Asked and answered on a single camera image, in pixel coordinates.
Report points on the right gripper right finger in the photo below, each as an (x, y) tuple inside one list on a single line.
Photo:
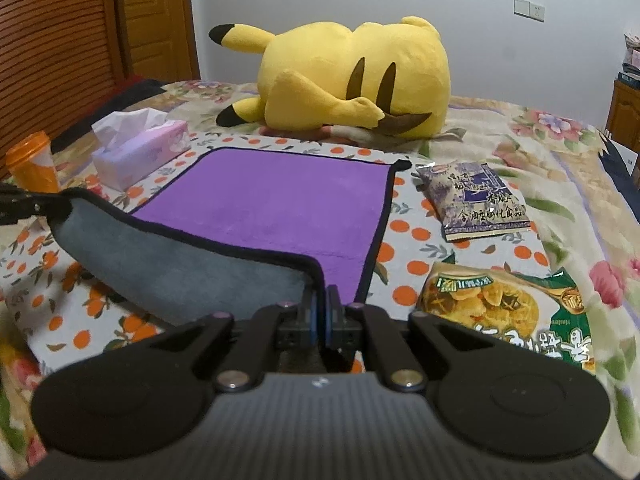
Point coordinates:
[(357, 327)]

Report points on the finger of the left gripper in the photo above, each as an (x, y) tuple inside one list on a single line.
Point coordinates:
[(17, 204)]

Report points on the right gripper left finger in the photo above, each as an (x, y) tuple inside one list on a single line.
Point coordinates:
[(271, 330)]

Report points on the purple and grey towel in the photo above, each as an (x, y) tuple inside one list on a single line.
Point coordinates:
[(238, 230)]

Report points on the orange plastic cup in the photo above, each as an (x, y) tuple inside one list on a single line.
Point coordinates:
[(31, 165)]

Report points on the orange fruit pattern cloth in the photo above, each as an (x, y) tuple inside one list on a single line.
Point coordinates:
[(65, 316)]

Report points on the pink tissue box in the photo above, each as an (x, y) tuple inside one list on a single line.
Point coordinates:
[(134, 144)]

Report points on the wooden slatted headboard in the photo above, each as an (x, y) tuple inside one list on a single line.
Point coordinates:
[(60, 60)]

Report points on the purple snack bag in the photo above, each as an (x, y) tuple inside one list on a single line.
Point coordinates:
[(472, 201)]

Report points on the green snack bag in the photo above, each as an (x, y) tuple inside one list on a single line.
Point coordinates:
[(544, 315)]

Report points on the floral bed quilt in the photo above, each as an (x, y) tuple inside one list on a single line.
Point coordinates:
[(586, 224)]

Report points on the wooden door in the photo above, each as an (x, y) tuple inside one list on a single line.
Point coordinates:
[(159, 39)]

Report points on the yellow Pikachu plush toy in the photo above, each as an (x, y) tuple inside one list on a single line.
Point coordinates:
[(390, 79)]

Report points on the white paper by bed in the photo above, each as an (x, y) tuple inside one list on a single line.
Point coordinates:
[(621, 163)]

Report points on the wooden side cabinet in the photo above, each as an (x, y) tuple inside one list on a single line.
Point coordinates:
[(624, 116)]

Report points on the stack of books and papers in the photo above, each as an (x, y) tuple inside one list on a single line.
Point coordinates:
[(630, 73)]

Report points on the white wall switch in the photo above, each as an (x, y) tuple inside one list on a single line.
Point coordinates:
[(527, 9)]

